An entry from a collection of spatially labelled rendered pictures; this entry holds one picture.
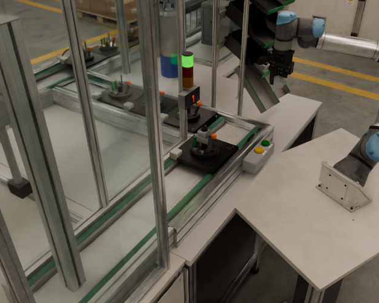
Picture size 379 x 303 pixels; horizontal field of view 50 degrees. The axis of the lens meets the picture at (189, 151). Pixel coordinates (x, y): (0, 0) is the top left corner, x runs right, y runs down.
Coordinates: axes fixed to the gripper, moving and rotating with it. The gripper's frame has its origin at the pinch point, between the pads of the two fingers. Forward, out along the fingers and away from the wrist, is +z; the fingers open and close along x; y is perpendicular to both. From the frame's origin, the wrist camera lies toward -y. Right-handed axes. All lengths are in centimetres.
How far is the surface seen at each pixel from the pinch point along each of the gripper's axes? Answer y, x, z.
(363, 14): -44, 398, 72
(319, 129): -18, 180, 122
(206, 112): -38.6, 3.9, 25.9
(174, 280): 3, -86, 44
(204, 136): -18.5, -30.3, 16.1
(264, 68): -12.2, 16.3, -1.6
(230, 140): -17.1, -6.4, 31.2
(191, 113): -42.3, -5.0, 24.0
